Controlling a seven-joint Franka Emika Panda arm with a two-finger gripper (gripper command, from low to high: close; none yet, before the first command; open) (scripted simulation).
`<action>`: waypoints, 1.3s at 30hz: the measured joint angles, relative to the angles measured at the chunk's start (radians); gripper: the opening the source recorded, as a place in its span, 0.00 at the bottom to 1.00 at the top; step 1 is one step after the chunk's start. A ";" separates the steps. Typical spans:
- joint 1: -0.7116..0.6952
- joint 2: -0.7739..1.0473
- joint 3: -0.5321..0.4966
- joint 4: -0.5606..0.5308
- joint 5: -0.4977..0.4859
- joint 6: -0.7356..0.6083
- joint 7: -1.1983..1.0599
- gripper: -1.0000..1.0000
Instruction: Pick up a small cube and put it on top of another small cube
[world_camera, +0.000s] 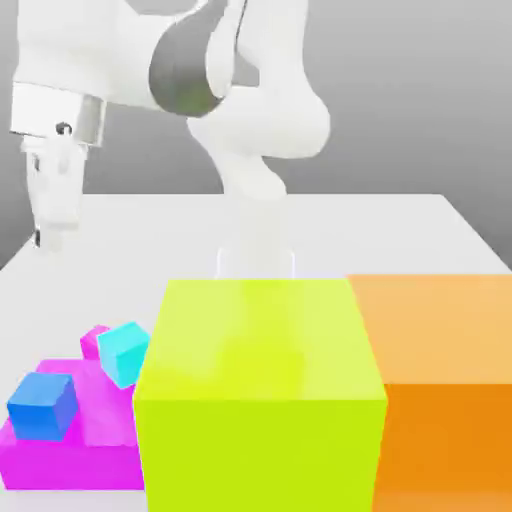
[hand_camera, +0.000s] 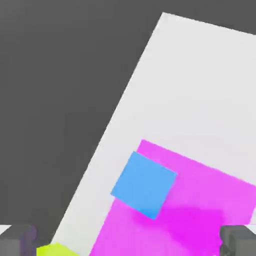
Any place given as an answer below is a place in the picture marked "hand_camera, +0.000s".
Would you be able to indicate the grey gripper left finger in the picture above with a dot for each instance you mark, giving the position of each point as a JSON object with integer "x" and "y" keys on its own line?
{"x": 14, "y": 242}

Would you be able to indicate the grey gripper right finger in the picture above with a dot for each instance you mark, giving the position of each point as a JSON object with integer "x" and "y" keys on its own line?
{"x": 238, "y": 242}

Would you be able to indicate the small yellow-green cube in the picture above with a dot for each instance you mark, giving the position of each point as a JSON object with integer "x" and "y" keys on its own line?
{"x": 55, "y": 250}

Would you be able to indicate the small blue cube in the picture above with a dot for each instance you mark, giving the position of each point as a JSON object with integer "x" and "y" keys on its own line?
{"x": 143, "y": 185}

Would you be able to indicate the large magenta box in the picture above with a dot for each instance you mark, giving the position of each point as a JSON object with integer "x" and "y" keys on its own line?
{"x": 196, "y": 200}

